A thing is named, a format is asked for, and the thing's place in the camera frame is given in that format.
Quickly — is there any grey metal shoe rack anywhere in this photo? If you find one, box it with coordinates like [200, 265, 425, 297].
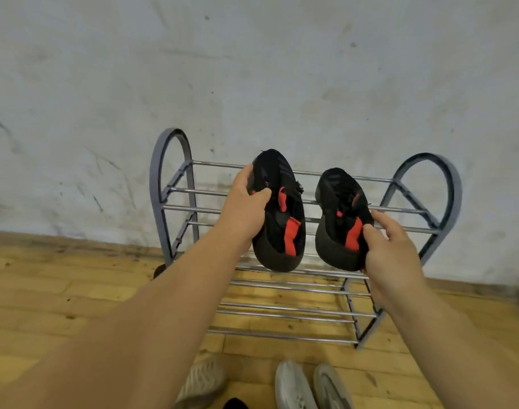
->
[150, 128, 463, 350]

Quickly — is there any beige sneaker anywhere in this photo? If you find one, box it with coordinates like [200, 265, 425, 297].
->
[174, 357, 227, 409]

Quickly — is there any person's right forearm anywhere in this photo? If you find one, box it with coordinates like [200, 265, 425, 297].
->
[372, 281, 519, 409]

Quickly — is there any black shoe with red tab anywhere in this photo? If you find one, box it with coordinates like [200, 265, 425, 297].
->
[247, 148, 307, 273]
[314, 167, 375, 272]

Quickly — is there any light grey sneaker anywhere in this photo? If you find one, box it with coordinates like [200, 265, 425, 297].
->
[313, 364, 355, 409]
[275, 360, 318, 409]

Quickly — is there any person's right hand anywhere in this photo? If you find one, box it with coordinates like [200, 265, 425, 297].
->
[361, 210, 427, 312]

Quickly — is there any person's left hand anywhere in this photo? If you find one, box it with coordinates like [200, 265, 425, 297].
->
[211, 163, 273, 254]

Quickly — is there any person's left forearm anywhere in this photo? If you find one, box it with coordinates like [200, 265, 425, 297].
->
[0, 227, 254, 409]

